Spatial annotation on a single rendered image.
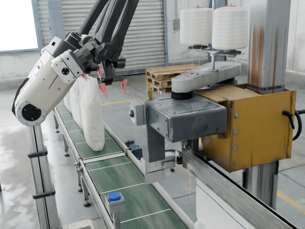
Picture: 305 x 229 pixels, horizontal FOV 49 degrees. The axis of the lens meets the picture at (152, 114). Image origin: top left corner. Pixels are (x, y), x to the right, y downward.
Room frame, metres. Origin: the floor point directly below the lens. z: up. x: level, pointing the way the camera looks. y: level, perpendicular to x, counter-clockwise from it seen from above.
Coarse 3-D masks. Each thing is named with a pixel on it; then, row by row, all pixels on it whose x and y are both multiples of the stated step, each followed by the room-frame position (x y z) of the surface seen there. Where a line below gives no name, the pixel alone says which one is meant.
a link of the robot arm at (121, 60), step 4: (116, 52) 1.70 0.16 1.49; (112, 56) 1.70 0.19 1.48; (116, 56) 1.71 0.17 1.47; (120, 56) 1.79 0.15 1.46; (112, 60) 1.71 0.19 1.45; (116, 60) 1.72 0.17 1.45; (120, 60) 1.77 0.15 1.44; (124, 60) 1.79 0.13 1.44; (116, 64) 1.76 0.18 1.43; (120, 64) 1.77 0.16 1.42; (124, 64) 1.79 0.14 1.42; (116, 68) 1.77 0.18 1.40; (120, 68) 1.79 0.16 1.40
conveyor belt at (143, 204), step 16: (112, 160) 2.86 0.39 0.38; (128, 160) 2.84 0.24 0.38; (96, 176) 2.56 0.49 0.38; (112, 176) 2.54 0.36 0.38; (128, 176) 2.53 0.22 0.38; (112, 192) 2.28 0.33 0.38; (128, 192) 2.27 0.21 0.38; (144, 192) 2.26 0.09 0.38; (128, 208) 2.06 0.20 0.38; (144, 208) 2.05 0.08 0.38; (160, 208) 2.04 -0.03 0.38; (128, 224) 1.87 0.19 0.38; (144, 224) 1.86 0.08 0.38; (160, 224) 1.85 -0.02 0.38; (176, 224) 1.85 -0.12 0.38
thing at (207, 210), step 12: (204, 192) 1.22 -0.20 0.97; (204, 204) 1.22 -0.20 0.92; (216, 204) 1.13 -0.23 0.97; (204, 216) 1.22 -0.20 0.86; (216, 216) 1.12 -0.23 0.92; (228, 216) 1.05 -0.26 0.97; (240, 216) 0.99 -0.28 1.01; (204, 228) 1.19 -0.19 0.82; (216, 228) 1.12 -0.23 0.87; (228, 228) 1.05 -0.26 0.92; (240, 228) 0.99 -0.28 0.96; (252, 228) 0.93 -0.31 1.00
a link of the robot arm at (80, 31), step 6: (96, 0) 2.23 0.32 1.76; (102, 0) 2.21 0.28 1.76; (96, 6) 2.20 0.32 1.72; (102, 6) 2.22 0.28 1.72; (90, 12) 2.21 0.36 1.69; (96, 12) 2.21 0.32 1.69; (90, 18) 2.20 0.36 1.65; (96, 18) 2.22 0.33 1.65; (84, 24) 2.21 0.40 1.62; (90, 24) 2.21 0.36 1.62; (78, 30) 2.22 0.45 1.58; (84, 30) 2.20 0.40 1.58; (78, 48) 2.19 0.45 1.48
